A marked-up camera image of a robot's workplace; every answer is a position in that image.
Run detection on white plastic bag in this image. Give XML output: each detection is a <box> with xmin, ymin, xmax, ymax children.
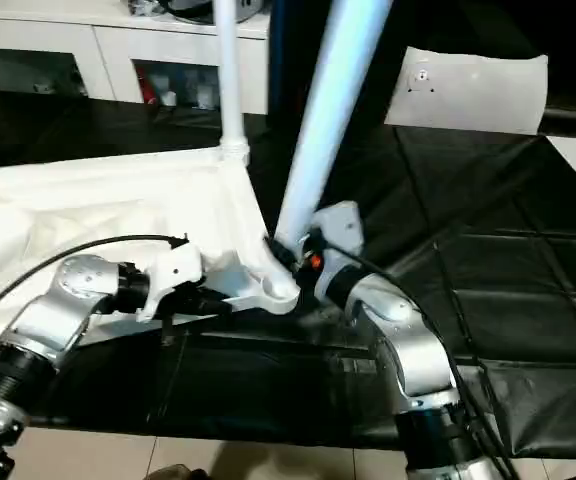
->
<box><xmin>383</xmin><ymin>46</ymin><xmax>550</xmax><ymax>136</ymax></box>

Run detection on metal cooking pot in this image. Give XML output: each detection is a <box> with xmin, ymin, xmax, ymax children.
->
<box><xmin>128</xmin><ymin>0</ymin><xmax>271</xmax><ymax>25</ymax></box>

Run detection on white cabinet with glass doors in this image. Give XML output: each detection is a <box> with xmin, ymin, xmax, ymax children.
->
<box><xmin>0</xmin><ymin>0</ymin><xmax>271</xmax><ymax>116</ymax></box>

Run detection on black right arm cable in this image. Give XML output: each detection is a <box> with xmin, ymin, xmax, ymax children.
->
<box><xmin>318</xmin><ymin>240</ymin><xmax>519</xmax><ymax>480</ymax></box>

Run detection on black work mat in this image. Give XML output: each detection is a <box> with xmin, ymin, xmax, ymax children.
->
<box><xmin>0</xmin><ymin>88</ymin><xmax>576</xmax><ymax>461</ymax></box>

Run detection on white plastic table top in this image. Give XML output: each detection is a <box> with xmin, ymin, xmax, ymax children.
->
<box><xmin>0</xmin><ymin>145</ymin><xmax>302</xmax><ymax>351</ymax></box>

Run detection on white plastic table leg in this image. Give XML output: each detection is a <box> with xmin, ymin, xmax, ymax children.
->
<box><xmin>272</xmin><ymin>0</ymin><xmax>395</xmax><ymax>263</ymax></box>
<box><xmin>211</xmin><ymin>0</ymin><xmax>252</xmax><ymax>167</ymax></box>

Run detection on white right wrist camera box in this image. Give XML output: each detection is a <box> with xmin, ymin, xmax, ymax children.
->
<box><xmin>312</xmin><ymin>201</ymin><xmax>367</xmax><ymax>257</ymax></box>

